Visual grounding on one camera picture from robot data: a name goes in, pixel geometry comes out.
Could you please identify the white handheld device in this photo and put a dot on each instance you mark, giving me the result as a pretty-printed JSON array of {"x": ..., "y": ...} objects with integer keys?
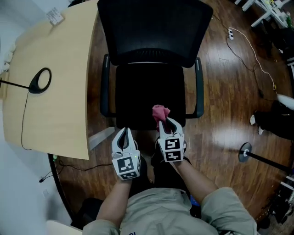
[{"x": 286, "y": 100}]

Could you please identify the black office chair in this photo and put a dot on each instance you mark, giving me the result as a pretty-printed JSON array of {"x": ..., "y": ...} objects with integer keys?
[{"x": 280, "y": 39}]

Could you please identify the person's left forearm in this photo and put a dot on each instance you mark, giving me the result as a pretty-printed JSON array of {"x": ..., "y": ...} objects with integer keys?
[{"x": 114, "y": 202}]

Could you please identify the blue badge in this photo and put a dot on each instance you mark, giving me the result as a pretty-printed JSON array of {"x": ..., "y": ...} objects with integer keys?
[{"x": 195, "y": 200}]

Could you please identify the person's black trousers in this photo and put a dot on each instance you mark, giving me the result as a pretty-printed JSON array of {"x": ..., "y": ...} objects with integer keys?
[{"x": 170, "y": 174}]

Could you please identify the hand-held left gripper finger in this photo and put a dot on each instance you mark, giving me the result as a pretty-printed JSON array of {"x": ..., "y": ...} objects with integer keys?
[
  {"x": 114, "y": 145},
  {"x": 133, "y": 145}
]

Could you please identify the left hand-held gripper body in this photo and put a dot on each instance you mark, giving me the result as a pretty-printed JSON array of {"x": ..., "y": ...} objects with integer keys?
[{"x": 125, "y": 165}]

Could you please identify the white lumpy desk item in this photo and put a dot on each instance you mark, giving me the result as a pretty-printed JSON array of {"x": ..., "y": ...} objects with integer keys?
[{"x": 10, "y": 55}]

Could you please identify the person's right forearm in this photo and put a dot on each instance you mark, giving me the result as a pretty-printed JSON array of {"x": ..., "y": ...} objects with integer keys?
[{"x": 195, "y": 179}]

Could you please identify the light wooden desk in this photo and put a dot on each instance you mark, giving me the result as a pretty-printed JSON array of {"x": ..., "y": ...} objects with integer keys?
[{"x": 64, "y": 91}]

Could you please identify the clear plastic bottle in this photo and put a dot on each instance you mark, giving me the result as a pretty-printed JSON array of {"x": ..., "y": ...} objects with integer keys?
[{"x": 54, "y": 158}]

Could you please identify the wooden tissue box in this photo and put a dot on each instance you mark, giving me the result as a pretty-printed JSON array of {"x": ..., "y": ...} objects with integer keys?
[{"x": 3, "y": 85}]

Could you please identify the black stanchion with metal base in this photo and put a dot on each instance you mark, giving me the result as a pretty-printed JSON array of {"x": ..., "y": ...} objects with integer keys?
[{"x": 244, "y": 152}]

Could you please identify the white table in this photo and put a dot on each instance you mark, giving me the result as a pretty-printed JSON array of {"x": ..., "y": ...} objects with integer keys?
[
  {"x": 274, "y": 10},
  {"x": 247, "y": 5}
]

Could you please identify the black mesh armchair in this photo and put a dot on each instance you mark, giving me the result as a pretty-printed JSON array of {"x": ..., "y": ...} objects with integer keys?
[{"x": 156, "y": 29}]

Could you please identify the person's grey shirt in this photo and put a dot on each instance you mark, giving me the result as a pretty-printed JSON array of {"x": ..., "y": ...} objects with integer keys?
[{"x": 160, "y": 213}]

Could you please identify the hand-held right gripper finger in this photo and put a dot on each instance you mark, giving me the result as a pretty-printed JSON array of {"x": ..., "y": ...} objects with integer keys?
[
  {"x": 179, "y": 130},
  {"x": 162, "y": 133}
]

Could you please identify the small clear sign holder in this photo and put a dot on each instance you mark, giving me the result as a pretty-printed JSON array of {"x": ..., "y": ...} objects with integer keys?
[{"x": 55, "y": 16}]

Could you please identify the black desk lamp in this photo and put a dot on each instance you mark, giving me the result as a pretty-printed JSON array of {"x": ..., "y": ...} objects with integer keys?
[{"x": 33, "y": 88}]

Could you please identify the pink cloth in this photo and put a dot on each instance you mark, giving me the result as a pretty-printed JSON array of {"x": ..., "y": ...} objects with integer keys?
[{"x": 160, "y": 113}]

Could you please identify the white wall socket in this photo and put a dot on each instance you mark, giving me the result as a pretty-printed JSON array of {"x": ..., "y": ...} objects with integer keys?
[{"x": 46, "y": 192}]

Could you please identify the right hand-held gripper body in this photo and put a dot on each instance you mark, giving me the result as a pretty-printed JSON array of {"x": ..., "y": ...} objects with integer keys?
[{"x": 172, "y": 149}]

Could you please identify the white rack with equipment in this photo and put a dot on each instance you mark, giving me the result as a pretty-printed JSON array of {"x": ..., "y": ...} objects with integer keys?
[{"x": 282, "y": 202}]

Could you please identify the white power strip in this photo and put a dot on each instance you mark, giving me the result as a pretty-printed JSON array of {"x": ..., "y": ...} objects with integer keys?
[{"x": 230, "y": 34}]

